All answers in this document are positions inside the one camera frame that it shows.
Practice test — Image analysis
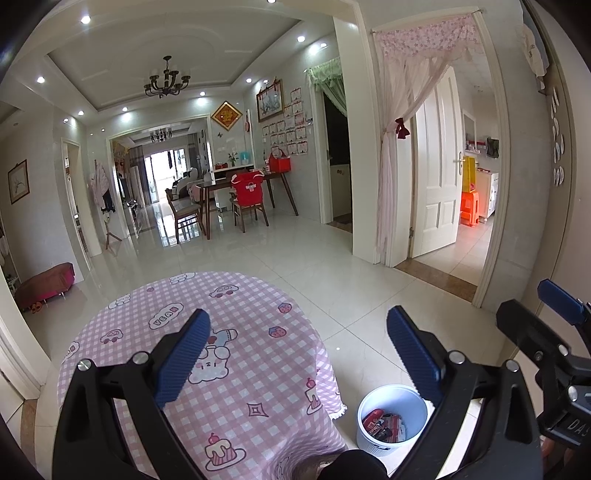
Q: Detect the red bag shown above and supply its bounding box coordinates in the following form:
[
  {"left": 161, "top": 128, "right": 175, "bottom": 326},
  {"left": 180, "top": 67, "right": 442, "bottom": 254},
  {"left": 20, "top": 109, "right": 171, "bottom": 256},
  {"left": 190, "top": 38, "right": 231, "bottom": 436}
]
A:
[{"left": 269, "top": 147, "right": 293, "bottom": 175}]

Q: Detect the light sofa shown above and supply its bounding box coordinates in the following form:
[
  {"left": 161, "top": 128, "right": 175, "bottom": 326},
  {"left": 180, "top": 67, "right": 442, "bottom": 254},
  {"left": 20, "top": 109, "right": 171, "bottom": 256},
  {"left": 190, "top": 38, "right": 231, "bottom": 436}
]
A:
[{"left": 172, "top": 168, "right": 204, "bottom": 199}]

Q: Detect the wooden dining table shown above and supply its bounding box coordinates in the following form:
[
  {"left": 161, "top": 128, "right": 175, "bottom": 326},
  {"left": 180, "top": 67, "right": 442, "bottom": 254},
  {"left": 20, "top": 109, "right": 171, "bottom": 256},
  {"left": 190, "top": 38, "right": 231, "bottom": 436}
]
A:
[{"left": 196, "top": 173, "right": 300, "bottom": 241}]

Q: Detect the wooden coat rack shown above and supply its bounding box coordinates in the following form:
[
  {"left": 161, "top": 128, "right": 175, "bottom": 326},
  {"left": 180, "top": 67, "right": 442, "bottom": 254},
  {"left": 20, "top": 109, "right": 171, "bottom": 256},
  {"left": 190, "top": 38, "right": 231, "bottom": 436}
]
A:
[{"left": 89, "top": 159, "right": 123, "bottom": 250}]

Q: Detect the pink checked tablecloth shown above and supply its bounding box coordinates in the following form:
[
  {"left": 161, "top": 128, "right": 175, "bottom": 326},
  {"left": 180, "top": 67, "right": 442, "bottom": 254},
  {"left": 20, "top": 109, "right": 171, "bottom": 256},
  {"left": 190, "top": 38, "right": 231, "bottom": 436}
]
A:
[{"left": 58, "top": 271, "right": 348, "bottom": 480}]

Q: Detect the green door curtain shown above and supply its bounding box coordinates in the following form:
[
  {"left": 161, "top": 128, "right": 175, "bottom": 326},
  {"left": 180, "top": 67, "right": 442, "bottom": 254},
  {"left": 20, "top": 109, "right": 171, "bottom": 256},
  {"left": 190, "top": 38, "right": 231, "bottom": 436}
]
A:
[{"left": 307, "top": 58, "right": 346, "bottom": 116}]

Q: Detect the group of wall certificates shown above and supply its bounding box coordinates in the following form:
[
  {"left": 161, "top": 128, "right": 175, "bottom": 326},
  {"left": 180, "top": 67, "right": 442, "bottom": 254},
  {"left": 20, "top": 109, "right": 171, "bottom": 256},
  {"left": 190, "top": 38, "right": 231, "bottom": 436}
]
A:
[{"left": 261, "top": 88, "right": 309, "bottom": 158}]

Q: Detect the red shirt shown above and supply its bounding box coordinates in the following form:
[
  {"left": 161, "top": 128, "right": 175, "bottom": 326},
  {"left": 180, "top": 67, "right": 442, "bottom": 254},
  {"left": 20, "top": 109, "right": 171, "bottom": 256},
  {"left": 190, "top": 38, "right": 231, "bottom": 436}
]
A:
[{"left": 231, "top": 170, "right": 265, "bottom": 204}]

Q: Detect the red diamond wall decoration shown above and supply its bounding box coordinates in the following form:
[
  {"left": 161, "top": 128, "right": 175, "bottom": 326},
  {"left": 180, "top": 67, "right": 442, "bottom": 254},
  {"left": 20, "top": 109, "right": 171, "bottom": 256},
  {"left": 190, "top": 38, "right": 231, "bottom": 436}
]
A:
[{"left": 211, "top": 100, "right": 240, "bottom": 131}]

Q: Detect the string of white wall ornaments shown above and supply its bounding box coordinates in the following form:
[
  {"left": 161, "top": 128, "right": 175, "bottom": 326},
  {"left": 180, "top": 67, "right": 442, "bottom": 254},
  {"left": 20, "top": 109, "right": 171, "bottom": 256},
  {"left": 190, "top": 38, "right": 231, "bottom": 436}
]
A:
[{"left": 549, "top": 88, "right": 568, "bottom": 188}]

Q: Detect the white sideboard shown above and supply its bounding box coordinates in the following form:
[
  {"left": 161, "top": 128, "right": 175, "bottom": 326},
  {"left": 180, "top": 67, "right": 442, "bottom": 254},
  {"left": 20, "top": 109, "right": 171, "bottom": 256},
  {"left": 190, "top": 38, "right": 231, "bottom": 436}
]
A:
[{"left": 210, "top": 161, "right": 257, "bottom": 213}]

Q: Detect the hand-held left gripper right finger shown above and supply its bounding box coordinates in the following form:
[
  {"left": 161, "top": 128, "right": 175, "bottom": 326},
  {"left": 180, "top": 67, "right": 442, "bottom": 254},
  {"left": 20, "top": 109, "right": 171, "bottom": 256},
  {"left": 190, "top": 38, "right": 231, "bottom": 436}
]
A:
[{"left": 385, "top": 305, "right": 543, "bottom": 480}]

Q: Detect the orange plastic stool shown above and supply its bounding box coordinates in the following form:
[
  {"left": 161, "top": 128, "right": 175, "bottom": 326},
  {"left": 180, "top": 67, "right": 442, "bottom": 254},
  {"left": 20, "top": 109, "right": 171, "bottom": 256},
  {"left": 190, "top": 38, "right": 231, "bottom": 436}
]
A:
[{"left": 460, "top": 191, "right": 481, "bottom": 228}]

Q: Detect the large black chandelier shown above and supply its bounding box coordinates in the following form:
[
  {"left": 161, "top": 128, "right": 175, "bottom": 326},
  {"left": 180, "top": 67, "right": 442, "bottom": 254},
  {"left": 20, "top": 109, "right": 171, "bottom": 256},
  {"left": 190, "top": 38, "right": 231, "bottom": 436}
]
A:
[{"left": 143, "top": 55, "right": 191, "bottom": 99}]

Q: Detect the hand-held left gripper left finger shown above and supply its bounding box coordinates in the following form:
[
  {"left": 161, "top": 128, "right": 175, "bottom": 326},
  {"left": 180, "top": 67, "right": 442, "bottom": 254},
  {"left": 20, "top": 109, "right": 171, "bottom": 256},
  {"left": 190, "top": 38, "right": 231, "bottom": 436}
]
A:
[{"left": 53, "top": 308, "right": 213, "bottom": 480}]

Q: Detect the white dresser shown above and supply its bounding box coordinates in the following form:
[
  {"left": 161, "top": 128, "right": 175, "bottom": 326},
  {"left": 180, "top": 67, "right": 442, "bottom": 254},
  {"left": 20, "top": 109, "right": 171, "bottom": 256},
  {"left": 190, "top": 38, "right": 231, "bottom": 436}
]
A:
[{"left": 478, "top": 171, "right": 500, "bottom": 217}]

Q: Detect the white wrapper red label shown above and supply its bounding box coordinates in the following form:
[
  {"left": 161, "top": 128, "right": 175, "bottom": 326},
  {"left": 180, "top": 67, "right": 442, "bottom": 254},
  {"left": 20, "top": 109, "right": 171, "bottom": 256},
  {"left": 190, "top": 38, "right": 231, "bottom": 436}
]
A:
[{"left": 383, "top": 414, "right": 407, "bottom": 441}]

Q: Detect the pink door curtain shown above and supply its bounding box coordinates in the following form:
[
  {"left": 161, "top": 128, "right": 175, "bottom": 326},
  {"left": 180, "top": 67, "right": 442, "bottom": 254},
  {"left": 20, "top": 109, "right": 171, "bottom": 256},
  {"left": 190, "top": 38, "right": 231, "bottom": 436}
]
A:
[{"left": 373, "top": 14, "right": 481, "bottom": 266}]

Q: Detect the red white checked wrapper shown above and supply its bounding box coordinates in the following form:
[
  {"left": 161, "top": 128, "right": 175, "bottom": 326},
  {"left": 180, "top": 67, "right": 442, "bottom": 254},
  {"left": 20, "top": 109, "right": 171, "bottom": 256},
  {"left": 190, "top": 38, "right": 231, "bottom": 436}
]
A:
[{"left": 362, "top": 408, "right": 386, "bottom": 437}]

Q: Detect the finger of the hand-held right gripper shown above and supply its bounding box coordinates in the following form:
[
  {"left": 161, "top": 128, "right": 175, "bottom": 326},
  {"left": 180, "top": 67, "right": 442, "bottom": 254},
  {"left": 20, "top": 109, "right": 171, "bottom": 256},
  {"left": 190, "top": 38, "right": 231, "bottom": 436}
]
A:
[
  {"left": 496, "top": 299, "right": 578, "bottom": 370},
  {"left": 537, "top": 278, "right": 591, "bottom": 326}
]

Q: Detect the framed ink painting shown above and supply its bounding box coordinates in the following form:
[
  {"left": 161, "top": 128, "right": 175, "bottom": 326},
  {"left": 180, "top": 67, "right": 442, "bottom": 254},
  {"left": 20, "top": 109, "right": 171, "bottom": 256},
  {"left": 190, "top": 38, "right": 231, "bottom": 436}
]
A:
[{"left": 8, "top": 159, "right": 29, "bottom": 205}]

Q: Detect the white door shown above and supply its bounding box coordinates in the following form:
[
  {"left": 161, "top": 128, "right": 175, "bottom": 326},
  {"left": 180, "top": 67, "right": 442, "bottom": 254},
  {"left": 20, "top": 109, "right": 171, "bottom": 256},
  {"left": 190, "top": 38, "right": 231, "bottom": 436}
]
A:
[{"left": 409, "top": 67, "right": 462, "bottom": 259}]

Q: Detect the wood framed picture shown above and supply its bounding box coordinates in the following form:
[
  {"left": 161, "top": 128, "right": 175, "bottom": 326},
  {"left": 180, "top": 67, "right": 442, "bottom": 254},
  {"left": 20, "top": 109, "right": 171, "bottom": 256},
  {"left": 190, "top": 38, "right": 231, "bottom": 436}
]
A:
[{"left": 256, "top": 79, "right": 284, "bottom": 123}]

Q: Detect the pink bench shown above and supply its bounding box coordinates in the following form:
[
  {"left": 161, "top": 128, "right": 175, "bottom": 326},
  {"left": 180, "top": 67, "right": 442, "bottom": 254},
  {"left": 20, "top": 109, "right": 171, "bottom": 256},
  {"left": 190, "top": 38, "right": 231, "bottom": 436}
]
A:
[{"left": 14, "top": 262, "right": 75, "bottom": 313}]

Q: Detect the white cabinet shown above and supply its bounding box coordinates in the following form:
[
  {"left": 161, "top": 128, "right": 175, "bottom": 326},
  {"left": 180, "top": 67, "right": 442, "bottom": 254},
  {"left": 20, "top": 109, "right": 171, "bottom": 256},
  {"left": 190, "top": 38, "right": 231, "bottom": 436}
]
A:
[{"left": 330, "top": 159, "right": 353, "bottom": 223}]

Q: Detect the white plastic bin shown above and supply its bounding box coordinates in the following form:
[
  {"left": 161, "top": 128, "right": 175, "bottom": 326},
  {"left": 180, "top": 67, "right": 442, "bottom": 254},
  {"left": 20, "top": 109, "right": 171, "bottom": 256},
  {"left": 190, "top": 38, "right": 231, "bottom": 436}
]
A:
[{"left": 356, "top": 384, "right": 428, "bottom": 457}]

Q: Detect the wooden dining chair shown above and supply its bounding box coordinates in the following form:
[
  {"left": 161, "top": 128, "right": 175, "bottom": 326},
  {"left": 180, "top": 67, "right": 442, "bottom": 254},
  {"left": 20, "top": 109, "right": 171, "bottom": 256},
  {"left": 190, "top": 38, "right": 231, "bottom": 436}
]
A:
[
  {"left": 165, "top": 187, "right": 207, "bottom": 244},
  {"left": 231, "top": 170, "right": 270, "bottom": 233}
]

